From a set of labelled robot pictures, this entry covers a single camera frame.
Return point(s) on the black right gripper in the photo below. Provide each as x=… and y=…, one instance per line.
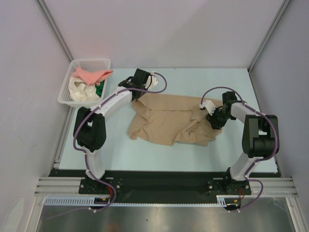
x=215, y=120

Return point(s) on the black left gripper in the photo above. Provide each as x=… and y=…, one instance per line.
x=136, y=98

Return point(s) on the beige t shirt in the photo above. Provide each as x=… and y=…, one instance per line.
x=168, y=119

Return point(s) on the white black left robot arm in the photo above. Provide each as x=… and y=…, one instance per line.
x=89, y=134

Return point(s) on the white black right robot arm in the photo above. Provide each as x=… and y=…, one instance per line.
x=260, y=141

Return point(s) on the green cloth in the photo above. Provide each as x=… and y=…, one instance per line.
x=99, y=88

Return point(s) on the pink cloth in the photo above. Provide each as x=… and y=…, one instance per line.
x=92, y=77

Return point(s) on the white plastic basket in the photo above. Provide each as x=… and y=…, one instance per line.
x=88, y=64

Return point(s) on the cream white cloth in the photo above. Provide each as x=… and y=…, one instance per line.
x=80, y=91

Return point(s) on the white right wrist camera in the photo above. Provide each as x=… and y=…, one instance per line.
x=209, y=106

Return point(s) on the aluminium front rail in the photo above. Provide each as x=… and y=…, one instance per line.
x=71, y=186

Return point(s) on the white slotted cable duct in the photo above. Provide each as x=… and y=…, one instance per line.
x=101, y=201

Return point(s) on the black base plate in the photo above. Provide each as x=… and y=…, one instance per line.
x=159, y=187

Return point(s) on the left aluminium corner post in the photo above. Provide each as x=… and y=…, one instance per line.
x=54, y=28

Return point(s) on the aluminium corner post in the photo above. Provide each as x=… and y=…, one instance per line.
x=270, y=32
x=54, y=28

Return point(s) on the right aluminium corner post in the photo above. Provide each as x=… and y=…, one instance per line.
x=270, y=32

